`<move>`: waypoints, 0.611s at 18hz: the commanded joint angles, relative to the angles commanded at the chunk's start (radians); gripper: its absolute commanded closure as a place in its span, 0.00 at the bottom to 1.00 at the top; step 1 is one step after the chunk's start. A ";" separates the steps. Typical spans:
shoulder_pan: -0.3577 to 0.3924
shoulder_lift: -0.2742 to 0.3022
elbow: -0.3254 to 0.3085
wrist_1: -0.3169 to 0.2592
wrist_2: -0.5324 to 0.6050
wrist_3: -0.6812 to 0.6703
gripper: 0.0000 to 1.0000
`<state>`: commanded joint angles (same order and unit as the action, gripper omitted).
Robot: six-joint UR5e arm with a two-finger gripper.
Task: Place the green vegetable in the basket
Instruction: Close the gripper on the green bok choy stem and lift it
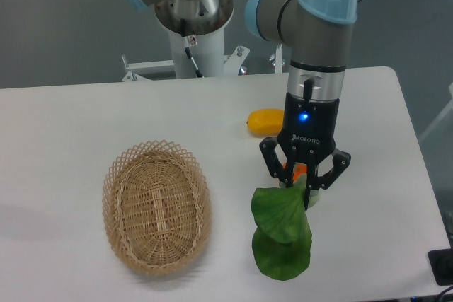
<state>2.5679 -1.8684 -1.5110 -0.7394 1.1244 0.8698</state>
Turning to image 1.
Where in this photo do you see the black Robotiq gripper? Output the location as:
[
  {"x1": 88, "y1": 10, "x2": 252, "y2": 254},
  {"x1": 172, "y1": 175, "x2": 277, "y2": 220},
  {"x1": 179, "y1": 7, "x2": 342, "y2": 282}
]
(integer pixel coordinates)
[{"x1": 259, "y1": 93, "x2": 351, "y2": 209}]

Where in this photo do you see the green leafy vegetable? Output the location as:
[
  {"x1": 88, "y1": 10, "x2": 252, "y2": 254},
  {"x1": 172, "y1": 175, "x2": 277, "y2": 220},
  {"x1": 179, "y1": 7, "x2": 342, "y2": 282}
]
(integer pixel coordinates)
[{"x1": 251, "y1": 174, "x2": 312, "y2": 281}]

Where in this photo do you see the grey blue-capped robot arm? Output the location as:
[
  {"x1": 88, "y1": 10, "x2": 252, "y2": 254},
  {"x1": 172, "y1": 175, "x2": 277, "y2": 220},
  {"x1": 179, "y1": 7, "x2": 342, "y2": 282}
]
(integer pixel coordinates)
[{"x1": 129, "y1": 0, "x2": 361, "y2": 202}]

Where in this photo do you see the oval woven wicker basket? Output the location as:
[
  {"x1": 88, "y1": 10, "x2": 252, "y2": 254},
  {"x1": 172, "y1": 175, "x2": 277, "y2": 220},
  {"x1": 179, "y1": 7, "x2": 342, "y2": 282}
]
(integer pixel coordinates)
[{"x1": 102, "y1": 140, "x2": 212, "y2": 276}]

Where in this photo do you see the orange tangerine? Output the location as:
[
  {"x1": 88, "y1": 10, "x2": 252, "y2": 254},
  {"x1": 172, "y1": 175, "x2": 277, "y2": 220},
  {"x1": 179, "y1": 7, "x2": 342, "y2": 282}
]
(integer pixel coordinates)
[{"x1": 292, "y1": 163, "x2": 307, "y2": 183}]

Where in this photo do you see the yellow mango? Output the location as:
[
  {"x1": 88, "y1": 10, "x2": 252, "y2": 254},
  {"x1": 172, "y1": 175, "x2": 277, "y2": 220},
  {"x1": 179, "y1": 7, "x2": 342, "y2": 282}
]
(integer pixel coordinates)
[{"x1": 246, "y1": 108, "x2": 284, "y2": 137}]

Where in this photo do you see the black device at table edge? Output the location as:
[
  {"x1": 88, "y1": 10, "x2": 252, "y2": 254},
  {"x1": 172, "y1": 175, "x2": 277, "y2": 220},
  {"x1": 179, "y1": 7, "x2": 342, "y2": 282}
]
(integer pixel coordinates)
[{"x1": 428, "y1": 248, "x2": 452, "y2": 286}]

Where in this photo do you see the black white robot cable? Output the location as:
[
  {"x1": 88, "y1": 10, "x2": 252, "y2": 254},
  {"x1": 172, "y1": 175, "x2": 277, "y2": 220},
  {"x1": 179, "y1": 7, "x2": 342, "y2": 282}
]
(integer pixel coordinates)
[{"x1": 180, "y1": 18, "x2": 205, "y2": 79}]

